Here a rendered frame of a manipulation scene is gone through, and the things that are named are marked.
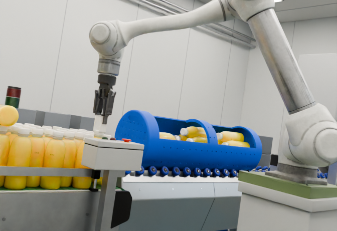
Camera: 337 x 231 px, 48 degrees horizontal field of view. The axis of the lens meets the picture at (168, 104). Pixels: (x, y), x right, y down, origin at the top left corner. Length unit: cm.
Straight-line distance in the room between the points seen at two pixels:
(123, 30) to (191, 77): 529
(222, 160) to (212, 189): 16
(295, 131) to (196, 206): 83
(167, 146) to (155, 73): 436
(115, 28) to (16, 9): 370
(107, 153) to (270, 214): 65
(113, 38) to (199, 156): 84
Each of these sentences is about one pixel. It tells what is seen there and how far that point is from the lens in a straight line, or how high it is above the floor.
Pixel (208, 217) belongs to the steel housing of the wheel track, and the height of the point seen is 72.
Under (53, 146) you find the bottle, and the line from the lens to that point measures 141.
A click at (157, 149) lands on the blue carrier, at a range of 173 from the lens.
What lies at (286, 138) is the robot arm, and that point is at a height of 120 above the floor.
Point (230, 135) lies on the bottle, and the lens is 225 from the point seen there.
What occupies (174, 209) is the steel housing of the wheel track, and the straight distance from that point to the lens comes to 190.
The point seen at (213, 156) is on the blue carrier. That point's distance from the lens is 200.
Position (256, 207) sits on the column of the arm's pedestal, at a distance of 155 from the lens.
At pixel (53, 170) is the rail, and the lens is 141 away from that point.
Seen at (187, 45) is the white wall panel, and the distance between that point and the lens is 658.
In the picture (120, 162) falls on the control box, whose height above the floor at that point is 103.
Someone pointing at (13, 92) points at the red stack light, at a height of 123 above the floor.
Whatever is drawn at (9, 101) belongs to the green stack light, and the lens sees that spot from 189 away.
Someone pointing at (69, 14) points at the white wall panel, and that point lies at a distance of 531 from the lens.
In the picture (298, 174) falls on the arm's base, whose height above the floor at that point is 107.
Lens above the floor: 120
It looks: 3 degrees up
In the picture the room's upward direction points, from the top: 8 degrees clockwise
